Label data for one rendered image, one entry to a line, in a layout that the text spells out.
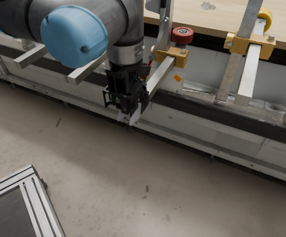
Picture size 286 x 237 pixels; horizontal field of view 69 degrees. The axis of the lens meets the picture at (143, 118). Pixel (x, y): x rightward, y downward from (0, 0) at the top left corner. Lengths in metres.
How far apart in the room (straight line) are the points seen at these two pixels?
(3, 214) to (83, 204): 0.40
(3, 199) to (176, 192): 0.94
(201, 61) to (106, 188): 0.93
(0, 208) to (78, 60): 1.10
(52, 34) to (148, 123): 1.23
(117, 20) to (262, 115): 0.69
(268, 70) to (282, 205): 0.87
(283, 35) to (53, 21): 0.86
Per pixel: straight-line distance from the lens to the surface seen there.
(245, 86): 0.53
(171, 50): 0.81
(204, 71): 1.06
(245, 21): 0.71
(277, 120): 0.90
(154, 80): 0.67
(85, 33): 0.28
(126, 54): 0.41
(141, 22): 0.40
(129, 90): 0.46
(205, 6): 1.13
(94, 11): 0.31
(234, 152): 1.44
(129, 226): 1.31
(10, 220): 1.26
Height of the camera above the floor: 1.25
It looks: 46 degrees down
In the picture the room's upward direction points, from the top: straight up
